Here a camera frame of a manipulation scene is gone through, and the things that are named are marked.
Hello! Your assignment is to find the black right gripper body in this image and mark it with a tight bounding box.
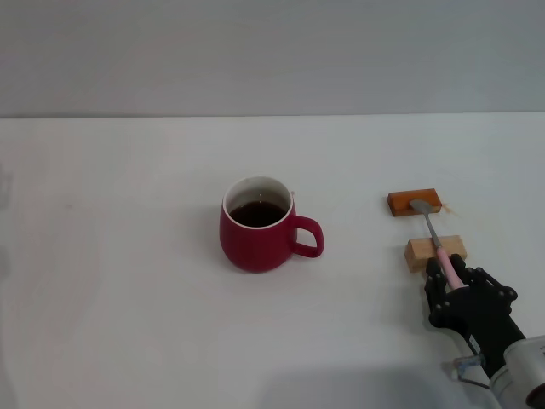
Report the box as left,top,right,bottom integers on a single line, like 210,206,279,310
428,285,527,378

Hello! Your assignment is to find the dark orange wooden block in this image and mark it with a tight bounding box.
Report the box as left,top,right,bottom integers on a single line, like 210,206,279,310
387,187,442,218

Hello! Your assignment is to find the pink handled metal spoon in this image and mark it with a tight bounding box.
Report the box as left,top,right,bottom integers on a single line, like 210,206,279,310
409,199,463,291

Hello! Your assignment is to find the light wooden block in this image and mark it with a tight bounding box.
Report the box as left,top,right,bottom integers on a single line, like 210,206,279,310
404,234,468,274

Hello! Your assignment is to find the red ceramic coffee mug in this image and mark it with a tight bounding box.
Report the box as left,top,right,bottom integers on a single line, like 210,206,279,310
219,176,325,274

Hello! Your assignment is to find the right wrist cable with plug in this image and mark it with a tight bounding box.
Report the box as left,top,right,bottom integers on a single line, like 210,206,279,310
452,354,491,389

